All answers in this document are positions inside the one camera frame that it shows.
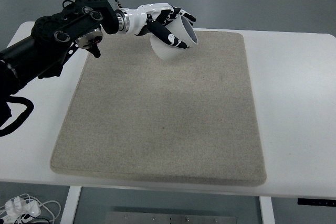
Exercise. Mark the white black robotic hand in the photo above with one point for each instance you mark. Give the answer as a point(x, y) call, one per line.
point(133, 21)

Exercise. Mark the white ribbed cup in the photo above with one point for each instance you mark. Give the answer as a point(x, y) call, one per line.
point(181, 36)

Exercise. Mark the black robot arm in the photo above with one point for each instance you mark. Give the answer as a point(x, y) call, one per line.
point(81, 24)

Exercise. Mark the beige felt mat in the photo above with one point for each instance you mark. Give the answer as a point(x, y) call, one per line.
point(190, 119)

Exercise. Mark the white table leg right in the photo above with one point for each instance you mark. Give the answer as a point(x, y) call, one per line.
point(267, 212)

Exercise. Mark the white table leg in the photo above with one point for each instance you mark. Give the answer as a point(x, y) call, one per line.
point(267, 212)
point(71, 204)

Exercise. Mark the black table control panel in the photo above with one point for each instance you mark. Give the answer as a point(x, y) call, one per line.
point(316, 202)

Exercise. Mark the white table leg left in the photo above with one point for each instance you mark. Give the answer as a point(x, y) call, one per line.
point(71, 204)

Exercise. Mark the grey metal base plate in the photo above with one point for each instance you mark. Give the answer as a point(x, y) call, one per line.
point(138, 217)

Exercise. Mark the white power strip with cables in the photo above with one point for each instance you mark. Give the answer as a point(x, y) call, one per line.
point(25, 208)

